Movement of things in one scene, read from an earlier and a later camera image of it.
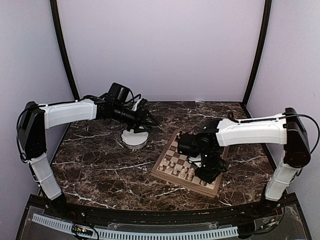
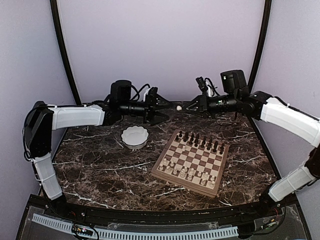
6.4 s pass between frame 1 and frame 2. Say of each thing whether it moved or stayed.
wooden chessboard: stayed
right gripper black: moved
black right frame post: stayed
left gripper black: moved
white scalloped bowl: stayed
